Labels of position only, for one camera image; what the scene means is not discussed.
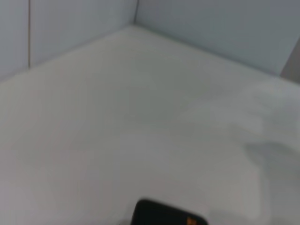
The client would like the black glasses case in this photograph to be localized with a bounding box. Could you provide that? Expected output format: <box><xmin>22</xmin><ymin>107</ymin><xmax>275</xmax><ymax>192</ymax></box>
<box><xmin>130</xmin><ymin>198</ymin><xmax>209</xmax><ymax>225</ymax></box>

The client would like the white partition board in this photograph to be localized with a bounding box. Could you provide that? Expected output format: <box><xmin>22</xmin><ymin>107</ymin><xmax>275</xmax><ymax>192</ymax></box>
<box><xmin>134</xmin><ymin>0</ymin><xmax>300</xmax><ymax>77</ymax></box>

